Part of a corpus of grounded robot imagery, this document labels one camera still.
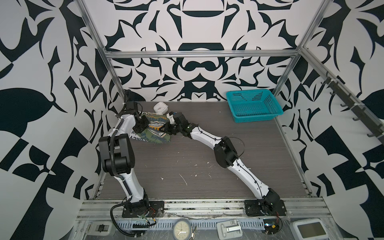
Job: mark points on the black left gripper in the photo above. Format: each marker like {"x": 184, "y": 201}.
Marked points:
{"x": 147, "y": 123}

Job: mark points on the aluminium cage frame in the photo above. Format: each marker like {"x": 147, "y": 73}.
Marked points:
{"x": 200, "y": 50}

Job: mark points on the grey switch box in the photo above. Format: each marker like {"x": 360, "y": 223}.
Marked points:
{"x": 101, "y": 229}

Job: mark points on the green tank top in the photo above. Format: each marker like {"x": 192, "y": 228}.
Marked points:
{"x": 152, "y": 133}

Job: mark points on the black wall hook rail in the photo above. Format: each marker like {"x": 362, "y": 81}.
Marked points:
{"x": 352, "y": 103}

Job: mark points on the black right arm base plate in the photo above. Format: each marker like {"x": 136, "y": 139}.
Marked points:
{"x": 256, "y": 208}

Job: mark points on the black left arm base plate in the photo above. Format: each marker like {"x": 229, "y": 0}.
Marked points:
{"x": 148, "y": 209}

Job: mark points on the round analog clock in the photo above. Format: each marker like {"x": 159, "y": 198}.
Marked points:
{"x": 182, "y": 230}

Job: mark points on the teal plastic basket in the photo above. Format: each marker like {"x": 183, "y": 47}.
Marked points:
{"x": 253, "y": 105}

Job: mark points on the white plastic latch device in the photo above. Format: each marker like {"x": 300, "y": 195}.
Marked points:
{"x": 229, "y": 230}

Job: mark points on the white digital display device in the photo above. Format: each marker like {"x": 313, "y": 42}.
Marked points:
{"x": 309, "y": 229}

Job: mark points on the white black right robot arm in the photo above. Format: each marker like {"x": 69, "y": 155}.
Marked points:
{"x": 227, "y": 157}

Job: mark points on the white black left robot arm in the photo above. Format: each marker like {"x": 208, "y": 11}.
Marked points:
{"x": 118, "y": 158}

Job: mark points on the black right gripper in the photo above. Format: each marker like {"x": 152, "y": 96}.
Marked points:
{"x": 167, "y": 128}

